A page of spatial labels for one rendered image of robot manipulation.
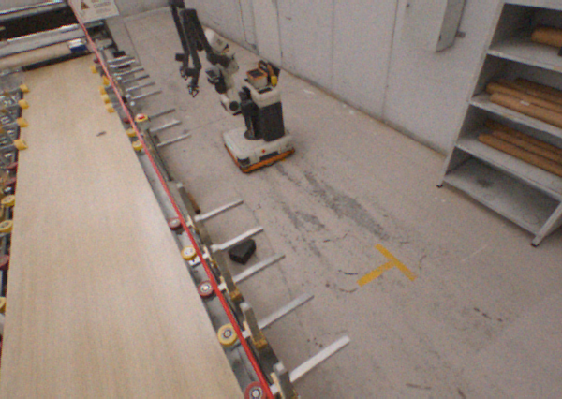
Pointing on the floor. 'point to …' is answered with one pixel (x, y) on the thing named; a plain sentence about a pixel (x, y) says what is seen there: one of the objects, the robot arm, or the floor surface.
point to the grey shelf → (538, 201)
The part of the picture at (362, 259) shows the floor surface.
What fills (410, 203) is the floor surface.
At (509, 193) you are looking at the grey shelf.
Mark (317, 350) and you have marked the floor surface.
